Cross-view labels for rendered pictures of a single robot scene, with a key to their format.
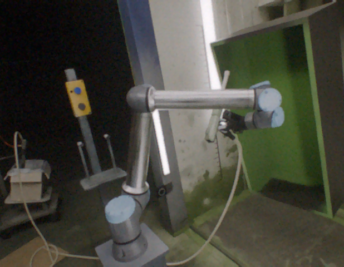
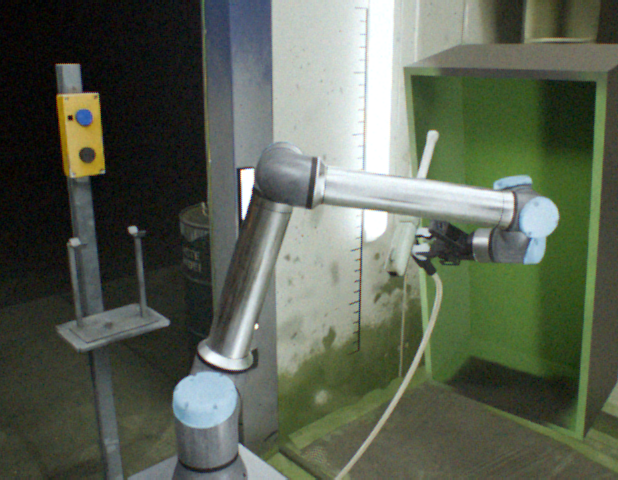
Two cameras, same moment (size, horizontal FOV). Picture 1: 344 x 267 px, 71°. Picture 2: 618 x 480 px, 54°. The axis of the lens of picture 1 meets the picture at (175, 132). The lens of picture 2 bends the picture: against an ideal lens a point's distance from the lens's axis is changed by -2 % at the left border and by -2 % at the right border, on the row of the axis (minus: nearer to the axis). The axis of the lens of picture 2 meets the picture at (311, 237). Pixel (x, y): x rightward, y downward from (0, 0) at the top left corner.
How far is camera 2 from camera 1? 0.46 m
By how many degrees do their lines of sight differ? 12
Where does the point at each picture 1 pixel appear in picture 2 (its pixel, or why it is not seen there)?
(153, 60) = (261, 71)
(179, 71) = (309, 102)
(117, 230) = (199, 443)
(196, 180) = (307, 349)
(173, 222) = (249, 439)
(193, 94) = (403, 187)
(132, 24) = not seen: outside the picture
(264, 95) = (532, 210)
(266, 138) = (471, 273)
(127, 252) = not seen: outside the picture
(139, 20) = not seen: outside the picture
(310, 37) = (606, 108)
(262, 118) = (509, 245)
